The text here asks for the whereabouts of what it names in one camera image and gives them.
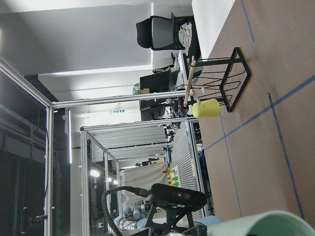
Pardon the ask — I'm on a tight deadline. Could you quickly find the light green cup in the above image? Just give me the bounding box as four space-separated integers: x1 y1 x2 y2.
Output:
207 210 315 236

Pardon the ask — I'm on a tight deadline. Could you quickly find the yellow cup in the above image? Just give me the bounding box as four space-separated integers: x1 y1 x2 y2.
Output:
192 99 220 118

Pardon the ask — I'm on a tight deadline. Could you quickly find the black monitor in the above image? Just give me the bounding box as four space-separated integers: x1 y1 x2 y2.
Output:
140 70 180 93

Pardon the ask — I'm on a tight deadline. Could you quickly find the black office chair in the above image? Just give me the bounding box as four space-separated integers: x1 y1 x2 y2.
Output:
136 14 199 51

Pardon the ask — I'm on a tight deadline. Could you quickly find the left black camera cable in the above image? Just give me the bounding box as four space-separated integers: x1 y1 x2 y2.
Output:
101 185 152 236

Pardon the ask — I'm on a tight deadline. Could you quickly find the black wire cup rack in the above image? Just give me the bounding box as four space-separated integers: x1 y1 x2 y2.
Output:
187 47 252 113

